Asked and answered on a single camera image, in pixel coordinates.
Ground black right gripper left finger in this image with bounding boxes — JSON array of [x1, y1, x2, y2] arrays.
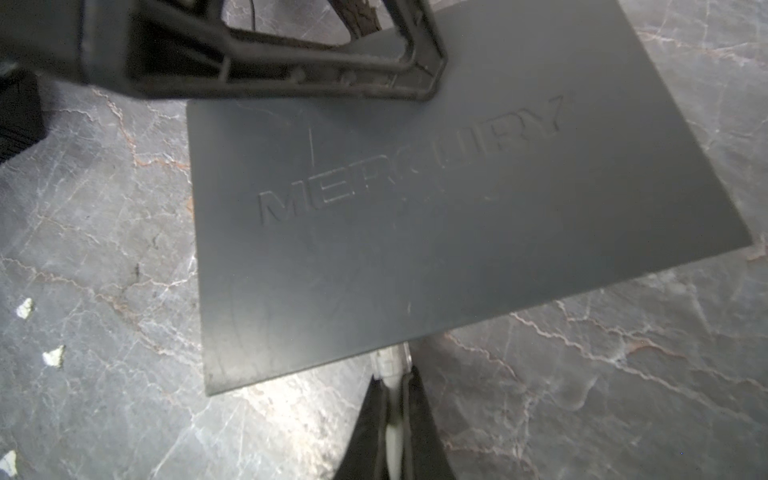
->
[[333, 377, 388, 480]]

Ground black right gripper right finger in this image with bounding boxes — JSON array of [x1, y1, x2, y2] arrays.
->
[[401, 367, 456, 480]]

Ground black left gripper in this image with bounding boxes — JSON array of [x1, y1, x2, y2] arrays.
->
[[1, 0, 83, 81]]

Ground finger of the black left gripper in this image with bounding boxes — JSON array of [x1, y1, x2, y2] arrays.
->
[[80, 1, 447, 101], [328, 0, 381, 40]]

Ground slim ribbed black switch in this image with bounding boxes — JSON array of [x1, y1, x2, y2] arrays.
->
[[1, 70, 47, 163]]

